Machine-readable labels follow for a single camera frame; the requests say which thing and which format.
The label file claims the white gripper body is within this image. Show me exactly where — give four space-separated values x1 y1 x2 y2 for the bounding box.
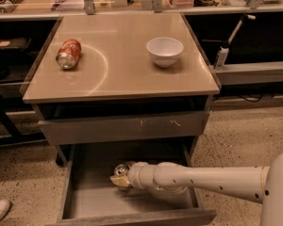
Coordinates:
127 162 155 189

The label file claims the silver 7up can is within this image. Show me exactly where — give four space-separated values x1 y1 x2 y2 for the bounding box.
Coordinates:
114 164 130 190

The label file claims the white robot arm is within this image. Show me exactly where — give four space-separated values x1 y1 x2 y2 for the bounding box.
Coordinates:
110 153 283 226

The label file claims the open middle grey drawer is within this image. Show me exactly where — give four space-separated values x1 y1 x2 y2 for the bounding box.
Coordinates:
55 140 216 226

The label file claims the closed top grey drawer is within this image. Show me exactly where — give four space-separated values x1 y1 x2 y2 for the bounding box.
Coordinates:
39 111 209 145

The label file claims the grey drawer cabinet with counter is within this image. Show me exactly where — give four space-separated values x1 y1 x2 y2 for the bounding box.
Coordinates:
22 13 220 164

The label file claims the orange soda can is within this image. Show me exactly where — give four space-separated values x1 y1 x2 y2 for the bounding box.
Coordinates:
56 39 81 70

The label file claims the white ceramic bowl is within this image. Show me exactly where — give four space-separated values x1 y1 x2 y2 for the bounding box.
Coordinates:
146 37 184 68

